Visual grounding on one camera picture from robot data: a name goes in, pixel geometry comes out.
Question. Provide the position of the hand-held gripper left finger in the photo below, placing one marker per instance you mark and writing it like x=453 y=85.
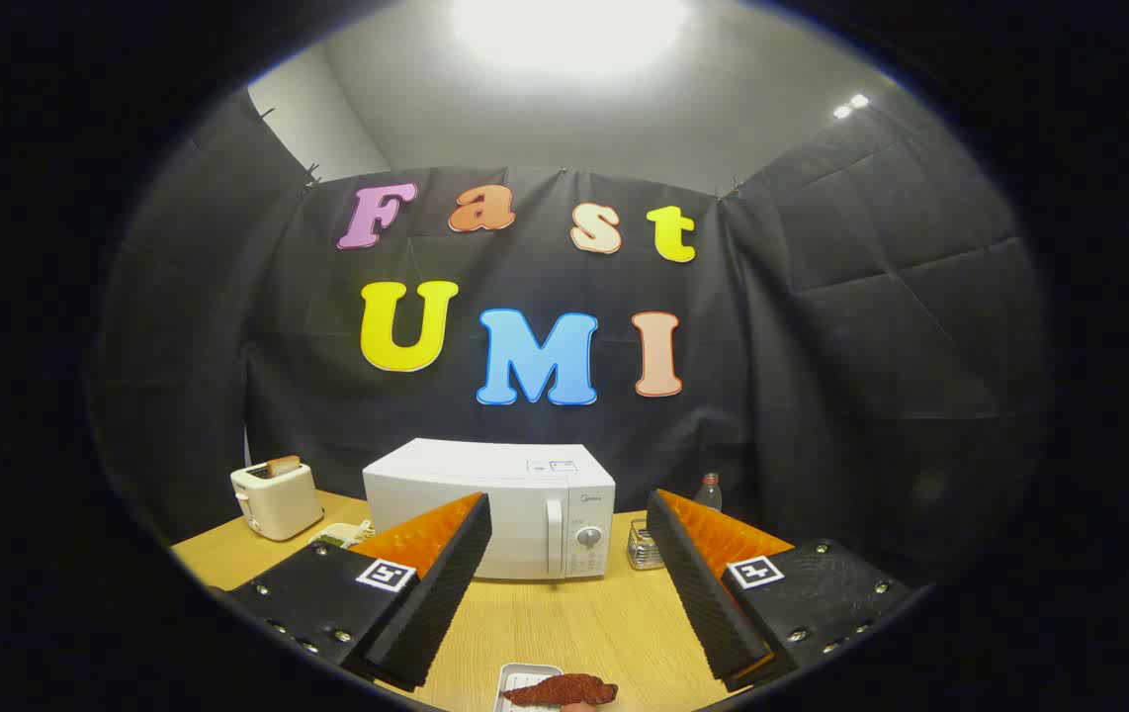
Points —
x=436 y=603

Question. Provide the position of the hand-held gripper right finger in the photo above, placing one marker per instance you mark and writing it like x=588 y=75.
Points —
x=703 y=603

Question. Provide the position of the white toaster oven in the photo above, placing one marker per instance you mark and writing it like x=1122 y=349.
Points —
x=525 y=494

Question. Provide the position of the red meat piece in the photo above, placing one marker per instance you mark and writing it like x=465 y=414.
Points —
x=564 y=689

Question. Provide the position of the cream bread toaster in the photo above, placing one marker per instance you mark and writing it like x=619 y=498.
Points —
x=278 y=499

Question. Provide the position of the small white slotted tray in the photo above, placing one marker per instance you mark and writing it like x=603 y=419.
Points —
x=515 y=677

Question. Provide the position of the clear bottle red label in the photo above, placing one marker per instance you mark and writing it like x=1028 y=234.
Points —
x=710 y=494

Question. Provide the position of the white divided bean dish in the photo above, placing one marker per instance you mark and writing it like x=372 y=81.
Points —
x=337 y=539

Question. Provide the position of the toasted bread slice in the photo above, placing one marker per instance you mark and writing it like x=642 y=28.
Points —
x=283 y=466

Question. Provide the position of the black backdrop cloth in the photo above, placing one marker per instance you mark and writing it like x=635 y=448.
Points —
x=822 y=396

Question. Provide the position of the small ceiling spot light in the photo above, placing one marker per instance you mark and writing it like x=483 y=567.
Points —
x=851 y=105

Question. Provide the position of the bright ceiling light panel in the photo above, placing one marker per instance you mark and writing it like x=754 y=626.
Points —
x=569 y=30

